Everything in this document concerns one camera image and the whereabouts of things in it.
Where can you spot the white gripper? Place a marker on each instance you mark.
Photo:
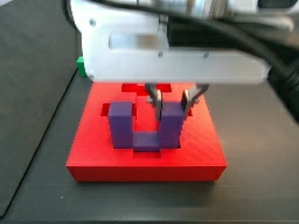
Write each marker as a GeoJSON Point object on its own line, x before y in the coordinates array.
{"type": "Point", "coordinates": [126, 50]}

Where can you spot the purple U-shaped block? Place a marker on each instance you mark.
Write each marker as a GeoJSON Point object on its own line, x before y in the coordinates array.
{"type": "Point", "coordinates": [146, 141]}

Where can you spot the red puzzle board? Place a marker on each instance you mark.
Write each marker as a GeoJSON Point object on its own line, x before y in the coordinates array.
{"type": "Point", "coordinates": [95, 161]}

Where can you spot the green stepped block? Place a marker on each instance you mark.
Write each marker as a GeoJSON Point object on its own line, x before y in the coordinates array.
{"type": "Point", "coordinates": [80, 66]}

